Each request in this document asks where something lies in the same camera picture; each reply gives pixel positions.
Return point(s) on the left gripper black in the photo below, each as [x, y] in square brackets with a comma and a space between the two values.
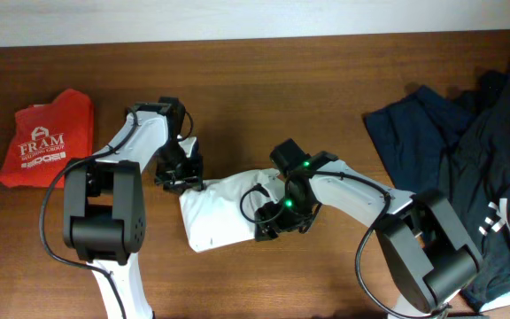
[192, 175]

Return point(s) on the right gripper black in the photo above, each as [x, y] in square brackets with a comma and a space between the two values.
[269, 229]

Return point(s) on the white t-shirt green print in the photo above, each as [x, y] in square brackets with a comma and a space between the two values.
[223, 212]

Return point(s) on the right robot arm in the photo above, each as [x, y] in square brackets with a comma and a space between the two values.
[428, 251]

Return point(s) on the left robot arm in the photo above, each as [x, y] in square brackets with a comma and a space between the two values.
[105, 217]

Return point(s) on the red folded t-shirt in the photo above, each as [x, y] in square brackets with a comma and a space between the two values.
[47, 137]

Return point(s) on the navy blue t-shirt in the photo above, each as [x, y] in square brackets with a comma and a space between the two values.
[414, 134]

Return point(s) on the black t-shirt white lettering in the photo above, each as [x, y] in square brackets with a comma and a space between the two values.
[476, 179]

